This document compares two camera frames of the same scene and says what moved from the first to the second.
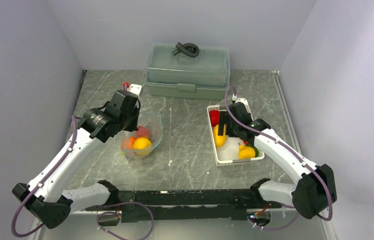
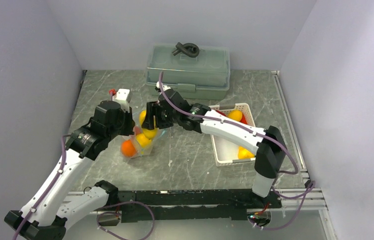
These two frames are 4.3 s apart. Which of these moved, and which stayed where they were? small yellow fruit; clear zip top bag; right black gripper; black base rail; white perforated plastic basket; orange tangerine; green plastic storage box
Moved: small yellow fruit; orange tangerine; right black gripper
Stayed: white perforated plastic basket; clear zip top bag; green plastic storage box; black base rail
